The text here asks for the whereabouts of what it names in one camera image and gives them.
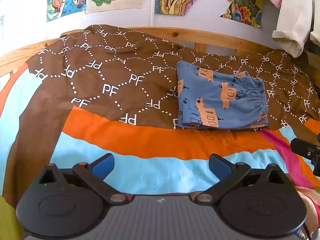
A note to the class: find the floral wall poster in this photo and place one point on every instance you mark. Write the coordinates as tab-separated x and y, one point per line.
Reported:
248	12

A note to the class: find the blue truck print pants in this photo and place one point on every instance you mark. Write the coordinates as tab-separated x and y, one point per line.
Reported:
208	99

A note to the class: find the cream hanging garment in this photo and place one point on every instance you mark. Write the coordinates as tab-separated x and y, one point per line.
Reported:
298	22

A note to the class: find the colourful striped bed sheet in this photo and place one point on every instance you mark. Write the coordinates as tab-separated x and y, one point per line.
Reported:
161	161

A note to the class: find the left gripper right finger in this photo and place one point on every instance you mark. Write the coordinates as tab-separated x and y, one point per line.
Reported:
239	183

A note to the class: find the brown PF pattern blanket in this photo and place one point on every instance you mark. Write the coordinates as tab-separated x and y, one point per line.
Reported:
123	76

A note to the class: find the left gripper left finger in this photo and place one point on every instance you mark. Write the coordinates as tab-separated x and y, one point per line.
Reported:
81	184

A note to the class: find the wooden bed frame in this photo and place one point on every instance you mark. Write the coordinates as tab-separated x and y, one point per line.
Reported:
13	61

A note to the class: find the white wall pipe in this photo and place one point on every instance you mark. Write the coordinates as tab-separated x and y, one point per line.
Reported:
152	12

